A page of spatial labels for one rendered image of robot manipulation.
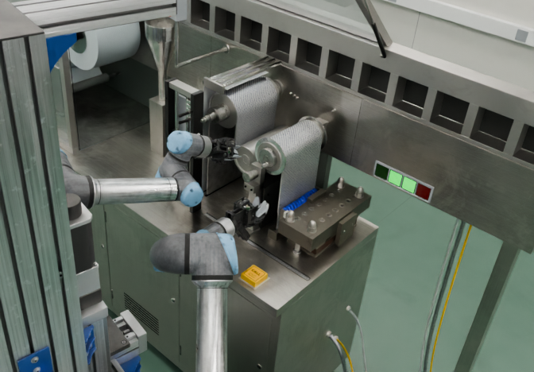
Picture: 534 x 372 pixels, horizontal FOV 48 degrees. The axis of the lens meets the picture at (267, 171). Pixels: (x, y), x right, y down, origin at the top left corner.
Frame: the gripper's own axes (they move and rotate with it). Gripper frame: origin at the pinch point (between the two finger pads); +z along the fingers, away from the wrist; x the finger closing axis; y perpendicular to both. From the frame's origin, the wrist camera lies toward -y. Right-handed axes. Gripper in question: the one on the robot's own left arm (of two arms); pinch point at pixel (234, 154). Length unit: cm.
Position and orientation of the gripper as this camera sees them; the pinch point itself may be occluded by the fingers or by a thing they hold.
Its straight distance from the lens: 224.9
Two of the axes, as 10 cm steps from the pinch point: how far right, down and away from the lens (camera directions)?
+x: -0.6, -9.9, 1.4
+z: 5.4, 0.9, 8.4
